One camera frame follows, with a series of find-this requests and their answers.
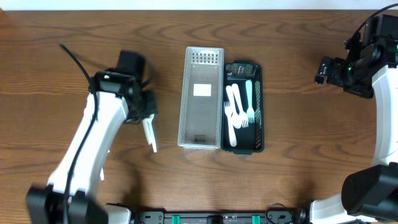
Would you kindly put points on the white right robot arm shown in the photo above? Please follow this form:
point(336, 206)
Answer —
point(369, 195)

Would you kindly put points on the white plastic fork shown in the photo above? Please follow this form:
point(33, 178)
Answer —
point(228, 112)
point(242, 115)

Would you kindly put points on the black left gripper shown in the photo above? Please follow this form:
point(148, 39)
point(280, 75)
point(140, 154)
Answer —
point(148, 109)

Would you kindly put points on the pale green plastic fork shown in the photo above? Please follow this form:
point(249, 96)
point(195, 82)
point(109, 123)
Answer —
point(250, 110)

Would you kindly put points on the clear perforated plastic basket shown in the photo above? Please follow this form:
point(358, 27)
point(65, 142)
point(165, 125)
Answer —
point(200, 111)

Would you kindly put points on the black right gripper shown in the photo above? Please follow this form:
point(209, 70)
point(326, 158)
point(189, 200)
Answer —
point(337, 73)

